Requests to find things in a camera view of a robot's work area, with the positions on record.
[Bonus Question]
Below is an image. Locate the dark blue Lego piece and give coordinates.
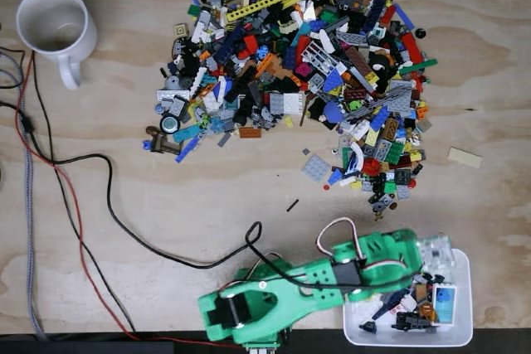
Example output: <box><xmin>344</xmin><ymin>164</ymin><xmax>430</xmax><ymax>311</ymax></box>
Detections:
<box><xmin>371</xmin><ymin>289</ymin><xmax>410</xmax><ymax>322</ymax></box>

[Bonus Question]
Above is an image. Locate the black Lego chassis piece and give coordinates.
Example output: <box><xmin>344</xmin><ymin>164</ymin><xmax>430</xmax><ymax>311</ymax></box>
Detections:
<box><xmin>392</xmin><ymin>311</ymin><xmax>436</xmax><ymax>332</ymax></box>

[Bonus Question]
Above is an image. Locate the white blue Lego panel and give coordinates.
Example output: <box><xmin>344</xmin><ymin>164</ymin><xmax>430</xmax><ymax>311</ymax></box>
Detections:
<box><xmin>431</xmin><ymin>284</ymin><xmax>458</xmax><ymax>325</ymax></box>

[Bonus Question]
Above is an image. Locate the red round Lego plate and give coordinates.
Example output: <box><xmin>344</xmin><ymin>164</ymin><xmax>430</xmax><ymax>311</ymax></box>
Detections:
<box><xmin>361</xmin><ymin>158</ymin><xmax>382</xmax><ymax>177</ymax></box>

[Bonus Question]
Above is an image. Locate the green square Lego plate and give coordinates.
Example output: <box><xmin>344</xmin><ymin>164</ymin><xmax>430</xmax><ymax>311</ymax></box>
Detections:
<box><xmin>385</xmin><ymin>142</ymin><xmax>406</xmax><ymax>164</ymax></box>

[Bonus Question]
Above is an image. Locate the white plastic bin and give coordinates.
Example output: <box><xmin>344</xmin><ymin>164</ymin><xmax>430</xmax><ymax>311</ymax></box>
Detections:
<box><xmin>342</xmin><ymin>248</ymin><xmax>474</xmax><ymax>347</ymax></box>

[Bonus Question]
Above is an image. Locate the grey 4x4 Lego plate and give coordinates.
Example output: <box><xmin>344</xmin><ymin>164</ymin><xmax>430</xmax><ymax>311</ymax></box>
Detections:
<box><xmin>268</xmin><ymin>93</ymin><xmax>286</xmax><ymax>117</ymax></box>
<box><xmin>301</xmin><ymin>153</ymin><xmax>333</xmax><ymax>182</ymax></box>

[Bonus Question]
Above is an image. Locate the tan Lego plate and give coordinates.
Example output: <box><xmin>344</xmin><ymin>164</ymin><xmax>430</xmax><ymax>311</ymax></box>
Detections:
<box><xmin>446</xmin><ymin>146</ymin><xmax>485</xmax><ymax>169</ymax></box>

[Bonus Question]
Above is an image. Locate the blue Lego dome piece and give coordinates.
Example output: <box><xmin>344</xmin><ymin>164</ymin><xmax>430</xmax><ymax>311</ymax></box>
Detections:
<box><xmin>322</xmin><ymin>100</ymin><xmax>344</xmax><ymax>123</ymax></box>

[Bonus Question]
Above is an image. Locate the white cratered Lego plate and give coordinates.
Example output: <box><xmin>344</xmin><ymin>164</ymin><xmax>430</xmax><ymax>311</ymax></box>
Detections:
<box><xmin>284</xmin><ymin>92</ymin><xmax>303</xmax><ymax>116</ymax></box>

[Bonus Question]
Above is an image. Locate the long green Lego plate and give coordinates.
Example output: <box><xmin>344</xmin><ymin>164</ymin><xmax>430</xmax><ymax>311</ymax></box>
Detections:
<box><xmin>400</xmin><ymin>58</ymin><xmax>439</xmax><ymax>75</ymax></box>

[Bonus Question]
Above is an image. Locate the long red Lego brick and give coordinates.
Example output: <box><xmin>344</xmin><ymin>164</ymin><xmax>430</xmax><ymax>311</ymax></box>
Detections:
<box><xmin>400</xmin><ymin>32</ymin><xmax>424</xmax><ymax>65</ymax></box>

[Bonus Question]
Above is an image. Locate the white Lego lattice window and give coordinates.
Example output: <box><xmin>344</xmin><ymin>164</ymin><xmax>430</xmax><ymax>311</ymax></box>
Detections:
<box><xmin>301</xmin><ymin>41</ymin><xmax>339</xmax><ymax>75</ymax></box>

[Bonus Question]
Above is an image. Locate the orange Lego technic beam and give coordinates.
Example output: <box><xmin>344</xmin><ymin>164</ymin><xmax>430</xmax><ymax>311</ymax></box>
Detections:
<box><xmin>256</xmin><ymin>56</ymin><xmax>275</xmax><ymax>77</ymax></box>

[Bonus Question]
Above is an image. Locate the long black Lego plate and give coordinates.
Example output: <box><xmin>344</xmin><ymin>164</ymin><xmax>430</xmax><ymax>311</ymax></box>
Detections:
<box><xmin>231</xmin><ymin>75</ymin><xmax>259</xmax><ymax>95</ymax></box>

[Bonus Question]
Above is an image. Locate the long blue Lego plate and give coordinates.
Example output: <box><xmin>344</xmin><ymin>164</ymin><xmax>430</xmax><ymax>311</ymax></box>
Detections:
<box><xmin>174</xmin><ymin>136</ymin><xmax>201</xmax><ymax>164</ymax></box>

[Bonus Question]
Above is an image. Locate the dark brown Lego piece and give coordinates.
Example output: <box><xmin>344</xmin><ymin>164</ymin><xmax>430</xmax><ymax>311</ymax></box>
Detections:
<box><xmin>143</xmin><ymin>125</ymin><xmax>183</xmax><ymax>154</ymax></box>

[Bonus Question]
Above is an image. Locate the silver hub Lego wheel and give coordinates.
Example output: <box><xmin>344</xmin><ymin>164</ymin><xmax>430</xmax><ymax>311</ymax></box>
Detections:
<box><xmin>159</xmin><ymin>113</ymin><xmax>183</xmax><ymax>135</ymax></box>

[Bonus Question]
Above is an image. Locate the yellow Lego technic beam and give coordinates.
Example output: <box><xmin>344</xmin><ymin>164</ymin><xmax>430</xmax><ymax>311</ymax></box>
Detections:
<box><xmin>226</xmin><ymin>0</ymin><xmax>290</xmax><ymax>23</ymax></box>

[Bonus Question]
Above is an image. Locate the white ceramic mug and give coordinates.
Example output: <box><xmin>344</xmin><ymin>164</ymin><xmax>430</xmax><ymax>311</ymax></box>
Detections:
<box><xmin>15</xmin><ymin>0</ymin><xmax>99</xmax><ymax>90</ymax></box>

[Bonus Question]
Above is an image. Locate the transparent camera module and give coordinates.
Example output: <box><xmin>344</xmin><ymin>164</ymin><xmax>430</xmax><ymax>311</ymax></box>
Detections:
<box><xmin>417</xmin><ymin>234</ymin><xmax>454</xmax><ymax>284</ymax></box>

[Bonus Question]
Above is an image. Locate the white servo cable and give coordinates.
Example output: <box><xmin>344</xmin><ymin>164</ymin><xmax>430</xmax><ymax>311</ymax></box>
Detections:
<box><xmin>315</xmin><ymin>217</ymin><xmax>410</xmax><ymax>276</ymax></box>

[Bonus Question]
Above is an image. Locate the thin black cable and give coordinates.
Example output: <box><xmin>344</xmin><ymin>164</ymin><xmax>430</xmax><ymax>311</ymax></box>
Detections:
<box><xmin>51</xmin><ymin>162</ymin><xmax>138</xmax><ymax>332</ymax></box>

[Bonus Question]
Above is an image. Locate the long black cable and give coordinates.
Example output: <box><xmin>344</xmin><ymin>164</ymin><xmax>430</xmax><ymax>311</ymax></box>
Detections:
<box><xmin>31</xmin><ymin>51</ymin><xmax>362</xmax><ymax>289</ymax></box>

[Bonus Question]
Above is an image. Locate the red cable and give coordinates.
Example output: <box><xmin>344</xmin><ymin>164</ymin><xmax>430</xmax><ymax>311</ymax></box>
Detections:
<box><xmin>14</xmin><ymin>51</ymin><xmax>244</xmax><ymax>349</ymax></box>

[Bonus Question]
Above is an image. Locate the grey braided cable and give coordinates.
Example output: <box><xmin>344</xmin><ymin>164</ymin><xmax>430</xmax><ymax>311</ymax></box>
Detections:
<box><xmin>0</xmin><ymin>49</ymin><xmax>46</xmax><ymax>341</ymax></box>

